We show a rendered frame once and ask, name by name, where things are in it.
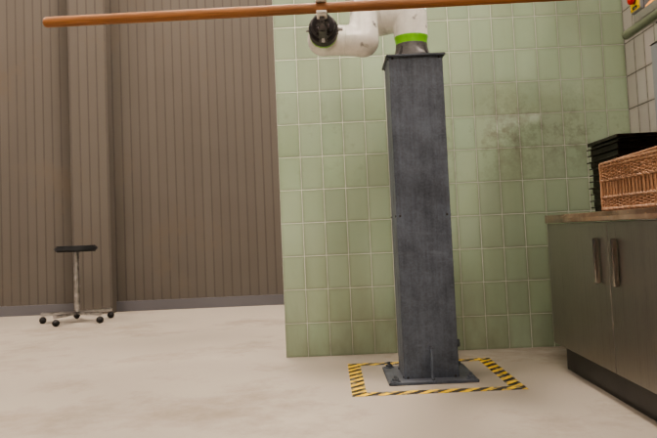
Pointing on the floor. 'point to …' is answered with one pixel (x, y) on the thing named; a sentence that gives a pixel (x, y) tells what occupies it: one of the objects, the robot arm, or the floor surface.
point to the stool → (75, 288)
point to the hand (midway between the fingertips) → (321, 8)
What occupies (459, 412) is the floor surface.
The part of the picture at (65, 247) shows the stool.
